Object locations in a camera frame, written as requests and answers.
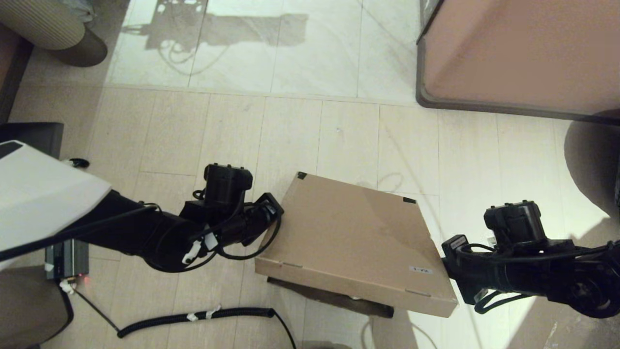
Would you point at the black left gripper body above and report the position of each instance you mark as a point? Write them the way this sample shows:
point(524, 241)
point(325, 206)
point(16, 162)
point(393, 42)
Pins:
point(242, 225)

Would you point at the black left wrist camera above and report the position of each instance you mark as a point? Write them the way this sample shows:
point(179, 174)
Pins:
point(227, 186)

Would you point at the brown cardboard shoe box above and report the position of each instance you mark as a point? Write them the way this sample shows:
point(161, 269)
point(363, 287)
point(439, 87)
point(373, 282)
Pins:
point(348, 228)

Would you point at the grey power supply unit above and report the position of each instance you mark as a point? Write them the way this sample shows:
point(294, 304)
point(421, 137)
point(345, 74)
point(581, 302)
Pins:
point(68, 261)

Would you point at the grey crumpled cloth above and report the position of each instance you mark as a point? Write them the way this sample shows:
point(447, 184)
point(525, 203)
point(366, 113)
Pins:
point(80, 8)

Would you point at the pink cabinet with grey base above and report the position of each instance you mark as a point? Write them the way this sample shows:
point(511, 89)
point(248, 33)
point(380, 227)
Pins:
point(523, 48)

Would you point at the black corrugated conduit taped midway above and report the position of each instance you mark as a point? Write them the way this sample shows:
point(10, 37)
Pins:
point(193, 317)

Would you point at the clear plastic sheet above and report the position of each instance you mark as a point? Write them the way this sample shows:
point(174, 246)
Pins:
point(581, 334)

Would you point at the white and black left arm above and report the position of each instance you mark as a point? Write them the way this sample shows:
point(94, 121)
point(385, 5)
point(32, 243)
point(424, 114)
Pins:
point(43, 194)

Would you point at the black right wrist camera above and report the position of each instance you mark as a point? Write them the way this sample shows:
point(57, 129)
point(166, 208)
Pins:
point(516, 223)

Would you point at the dark brown wooden furniture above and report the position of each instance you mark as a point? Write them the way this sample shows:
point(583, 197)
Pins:
point(12, 72)

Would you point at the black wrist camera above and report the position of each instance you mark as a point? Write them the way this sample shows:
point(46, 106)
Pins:
point(516, 223)
point(227, 186)

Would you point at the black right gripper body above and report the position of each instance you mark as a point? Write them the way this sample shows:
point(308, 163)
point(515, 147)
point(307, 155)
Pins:
point(499, 271)

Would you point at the beige ribbed round pouf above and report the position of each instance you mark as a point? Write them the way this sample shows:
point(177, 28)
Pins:
point(43, 24)

